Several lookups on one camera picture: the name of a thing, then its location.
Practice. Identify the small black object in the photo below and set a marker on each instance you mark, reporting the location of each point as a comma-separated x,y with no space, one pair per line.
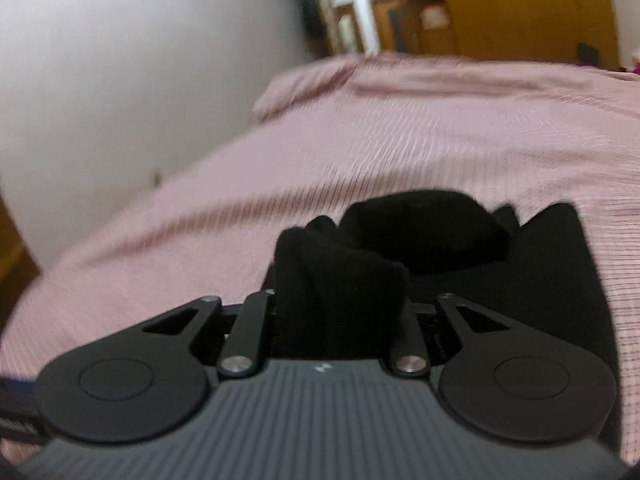
588,54

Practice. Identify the wooden door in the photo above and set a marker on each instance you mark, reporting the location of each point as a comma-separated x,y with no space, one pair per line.
392,25

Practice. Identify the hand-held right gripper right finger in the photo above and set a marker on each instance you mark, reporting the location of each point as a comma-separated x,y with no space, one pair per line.
411,330

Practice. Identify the black garment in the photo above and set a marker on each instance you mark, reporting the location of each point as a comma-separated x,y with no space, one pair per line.
440,240

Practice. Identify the pink striped bedspread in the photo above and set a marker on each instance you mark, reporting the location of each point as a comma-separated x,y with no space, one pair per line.
400,135

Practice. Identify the white and purple object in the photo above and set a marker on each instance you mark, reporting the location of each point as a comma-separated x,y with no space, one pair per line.
635,62

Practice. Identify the wooden wardrobe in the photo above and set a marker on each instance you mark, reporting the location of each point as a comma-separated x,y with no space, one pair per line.
520,7

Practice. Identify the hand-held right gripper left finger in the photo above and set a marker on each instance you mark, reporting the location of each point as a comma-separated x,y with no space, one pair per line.
255,320

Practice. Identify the wooden bedside furniture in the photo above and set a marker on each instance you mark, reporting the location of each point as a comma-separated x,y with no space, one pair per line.
15,270

